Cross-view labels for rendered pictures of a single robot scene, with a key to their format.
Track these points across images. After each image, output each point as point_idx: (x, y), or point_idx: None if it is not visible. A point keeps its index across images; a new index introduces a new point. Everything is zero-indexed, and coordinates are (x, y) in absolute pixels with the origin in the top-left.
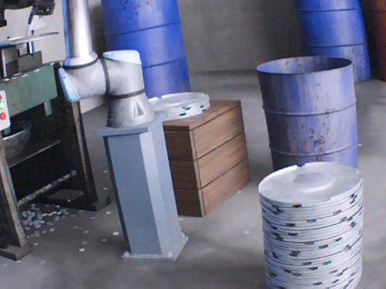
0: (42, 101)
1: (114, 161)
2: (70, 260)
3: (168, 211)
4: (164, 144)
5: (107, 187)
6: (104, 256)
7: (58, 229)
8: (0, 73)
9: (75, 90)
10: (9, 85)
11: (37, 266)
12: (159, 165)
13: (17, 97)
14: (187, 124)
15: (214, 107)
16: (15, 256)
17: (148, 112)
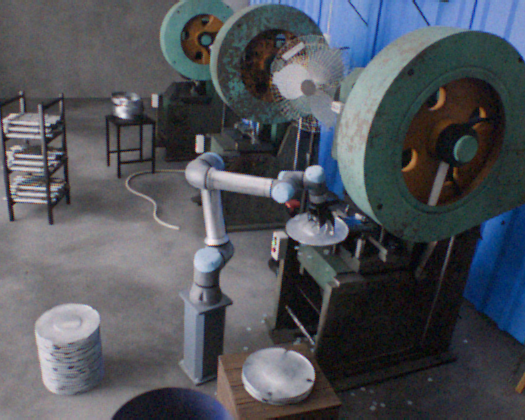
0: (322, 287)
1: None
2: (237, 338)
3: (186, 347)
4: (194, 323)
5: (355, 417)
6: (223, 350)
7: None
8: None
9: None
10: (309, 248)
11: (246, 325)
12: (186, 322)
13: (310, 262)
14: (224, 357)
15: (245, 395)
16: (264, 318)
17: (190, 294)
